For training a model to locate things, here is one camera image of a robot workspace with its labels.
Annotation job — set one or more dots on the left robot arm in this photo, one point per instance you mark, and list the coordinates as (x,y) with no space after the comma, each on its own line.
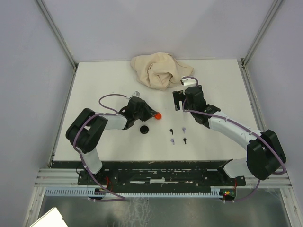
(86,130)

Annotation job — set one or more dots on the red charging case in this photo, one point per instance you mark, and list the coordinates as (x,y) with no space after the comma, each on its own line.
(158,116)

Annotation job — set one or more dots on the right aluminium frame post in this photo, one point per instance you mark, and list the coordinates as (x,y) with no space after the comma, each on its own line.
(268,20)

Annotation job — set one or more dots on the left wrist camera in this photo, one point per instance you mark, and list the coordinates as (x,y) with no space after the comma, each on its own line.
(136,94)

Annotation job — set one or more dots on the white paper sheet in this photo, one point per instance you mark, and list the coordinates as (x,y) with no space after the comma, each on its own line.
(52,218)

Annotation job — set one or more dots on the left aluminium frame post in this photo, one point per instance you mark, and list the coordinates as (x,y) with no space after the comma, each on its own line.
(56,31)

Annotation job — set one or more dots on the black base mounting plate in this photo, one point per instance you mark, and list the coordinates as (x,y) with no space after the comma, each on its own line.
(193,176)

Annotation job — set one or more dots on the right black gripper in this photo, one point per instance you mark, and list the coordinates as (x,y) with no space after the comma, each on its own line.
(178,95)

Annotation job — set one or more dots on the black charging case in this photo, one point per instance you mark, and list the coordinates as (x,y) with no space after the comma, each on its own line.
(144,129)

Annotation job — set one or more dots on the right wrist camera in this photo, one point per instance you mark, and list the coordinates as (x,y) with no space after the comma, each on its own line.
(189,81)

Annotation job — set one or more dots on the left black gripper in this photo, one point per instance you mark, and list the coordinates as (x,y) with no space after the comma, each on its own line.
(149,111)

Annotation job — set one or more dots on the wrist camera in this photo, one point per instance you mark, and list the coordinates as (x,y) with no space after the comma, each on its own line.
(136,94)
(189,81)

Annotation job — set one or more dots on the beige crumpled cloth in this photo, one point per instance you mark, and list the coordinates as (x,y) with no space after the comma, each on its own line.
(160,70)

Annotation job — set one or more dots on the aluminium frame post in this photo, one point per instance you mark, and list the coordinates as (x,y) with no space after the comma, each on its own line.
(56,31)
(268,20)

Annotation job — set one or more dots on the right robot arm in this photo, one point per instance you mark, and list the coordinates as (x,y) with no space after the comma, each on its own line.
(264,153)

